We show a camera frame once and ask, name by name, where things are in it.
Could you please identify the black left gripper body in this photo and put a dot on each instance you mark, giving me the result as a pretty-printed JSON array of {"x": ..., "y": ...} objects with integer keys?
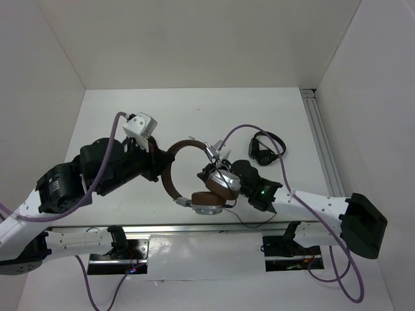
[{"x": 137, "y": 161}]

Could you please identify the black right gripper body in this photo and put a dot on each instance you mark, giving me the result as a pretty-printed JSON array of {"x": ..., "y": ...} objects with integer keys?
[{"x": 224, "y": 164}]

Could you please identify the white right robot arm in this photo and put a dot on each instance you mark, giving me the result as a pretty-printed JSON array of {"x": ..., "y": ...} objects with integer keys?
[{"x": 355, "y": 219}]

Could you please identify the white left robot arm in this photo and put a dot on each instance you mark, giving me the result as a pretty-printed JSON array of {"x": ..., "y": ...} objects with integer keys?
[{"x": 101, "y": 167}]

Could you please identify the large black wrapped headphones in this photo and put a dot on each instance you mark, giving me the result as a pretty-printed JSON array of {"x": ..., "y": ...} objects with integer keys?
[{"x": 261, "y": 152}]

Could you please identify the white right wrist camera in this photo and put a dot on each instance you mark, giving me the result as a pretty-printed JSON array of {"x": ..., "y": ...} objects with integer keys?
[{"x": 217, "y": 153}]

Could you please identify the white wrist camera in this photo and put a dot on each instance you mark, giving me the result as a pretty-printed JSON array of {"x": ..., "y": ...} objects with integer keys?
[
  {"x": 140, "y": 127},
  {"x": 217, "y": 153}
]

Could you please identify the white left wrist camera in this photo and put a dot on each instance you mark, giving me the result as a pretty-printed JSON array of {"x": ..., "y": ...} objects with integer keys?
[{"x": 140, "y": 127}]

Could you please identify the aluminium table rail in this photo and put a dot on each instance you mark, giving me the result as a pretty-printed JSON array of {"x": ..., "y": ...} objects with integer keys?
[{"x": 272, "y": 228}]

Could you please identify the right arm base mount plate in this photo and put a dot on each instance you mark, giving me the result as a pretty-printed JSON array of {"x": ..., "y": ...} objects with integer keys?
[{"x": 286, "y": 255}]

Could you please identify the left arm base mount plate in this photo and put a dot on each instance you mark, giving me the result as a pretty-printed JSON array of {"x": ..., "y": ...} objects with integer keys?
[{"x": 134, "y": 260}]

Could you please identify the aluminium side rail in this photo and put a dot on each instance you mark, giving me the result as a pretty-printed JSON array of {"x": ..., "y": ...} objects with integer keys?
[{"x": 325, "y": 153}]

